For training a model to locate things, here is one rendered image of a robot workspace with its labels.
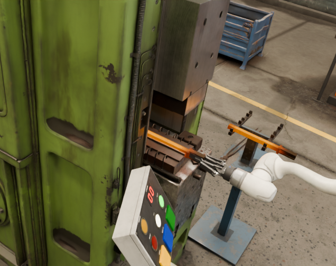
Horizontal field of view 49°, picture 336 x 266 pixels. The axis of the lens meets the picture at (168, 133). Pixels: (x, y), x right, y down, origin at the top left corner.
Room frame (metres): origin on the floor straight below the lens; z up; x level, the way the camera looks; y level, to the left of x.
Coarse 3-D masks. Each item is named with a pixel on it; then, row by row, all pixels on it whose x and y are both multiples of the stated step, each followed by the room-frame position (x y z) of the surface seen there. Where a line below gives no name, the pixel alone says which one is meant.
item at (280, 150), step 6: (228, 126) 1.83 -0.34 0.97; (234, 126) 1.83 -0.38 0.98; (240, 132) 1.79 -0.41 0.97; (246, 132) 1.78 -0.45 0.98; (252, 138) 1.75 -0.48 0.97; (258, 138) 1.74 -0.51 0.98; (270, 144) 1.70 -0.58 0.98; (276, 150) 1.68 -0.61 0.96; (282, 150) 1.66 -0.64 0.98; (288, 150) 1.67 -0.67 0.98; (288, 156) 1.64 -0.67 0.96; (294, 156) 1.63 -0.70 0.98
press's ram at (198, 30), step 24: (168, 0) 1.38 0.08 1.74; (192, 0) 1.35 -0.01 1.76; (216, 0) 1.45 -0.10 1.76; (168, 24) 1.37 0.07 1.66; (192, 24) 1.33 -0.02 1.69; (216, 24) 1.50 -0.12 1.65; (168, 48) 1.37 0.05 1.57; (192, 48) 1.33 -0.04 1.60; (216, 48) 1.56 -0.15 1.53; (168, 72) 1.36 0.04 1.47; (192, 72) 1.36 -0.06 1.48
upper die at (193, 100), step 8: (200, 88) 1.48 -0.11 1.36; (160, 96) 1.42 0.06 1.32; (168, 96) 1.41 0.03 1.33; (192, 96) 1.41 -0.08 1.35; (200, 96) 1.50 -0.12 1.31; (160, 104) 1.42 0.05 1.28; (168, 104) 1.41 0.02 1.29; (176, 104) 1.39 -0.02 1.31; (184, 104) 1.37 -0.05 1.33; (192, 104) 1.43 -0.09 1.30; (176, 112) 1.38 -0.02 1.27; (184, 112) 1.37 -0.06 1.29
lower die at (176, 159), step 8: (152, 128) 1.65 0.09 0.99; (168, 136) 1.60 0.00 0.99; (152, 144) 1.51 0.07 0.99; (160, 144) 1.52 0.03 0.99; (184, 144) 1.55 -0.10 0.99; (152, 152) 1.45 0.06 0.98; (160, 152) 1.46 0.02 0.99; (168, 152) 1.46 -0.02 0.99; (176, 152) 1.47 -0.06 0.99; (152, 160) 1.42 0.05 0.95; (160, 160) 1.40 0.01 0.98; (168, 160) 1.41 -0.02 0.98; (176, 160) 1.41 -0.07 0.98; (184, 160) 1.47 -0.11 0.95; (168, 168) 1.38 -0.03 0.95; (176, 168) 1.39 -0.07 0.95
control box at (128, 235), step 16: (144, 176) 1.02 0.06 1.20; (128, 192) 0.95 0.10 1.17; (144, 192) 0.94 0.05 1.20; (160, 192) 1.05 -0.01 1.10; (128, 208) 0.87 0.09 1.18; (144, 208) 0.88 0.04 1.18; (160, 208) 0.98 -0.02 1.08; (128, 224) 0.79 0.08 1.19; (128, 240) 0.75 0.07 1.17; (144, 240) 0.77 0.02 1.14; (160, 240) 0.86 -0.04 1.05; (128, 256) 0.75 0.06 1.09; (144, 256) 0.75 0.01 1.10
